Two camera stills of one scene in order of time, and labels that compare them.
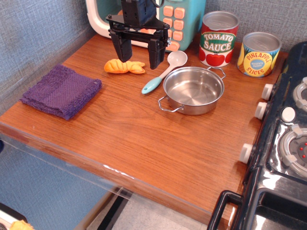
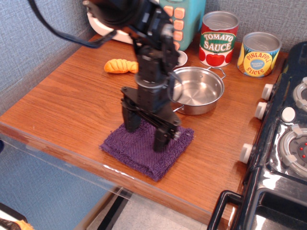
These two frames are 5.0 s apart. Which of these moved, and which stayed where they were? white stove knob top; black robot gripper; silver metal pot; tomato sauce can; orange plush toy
Moved: black robot gripper
Stayed: tomato sauce can; silver metal pot; white stove knob top; orange plush toy
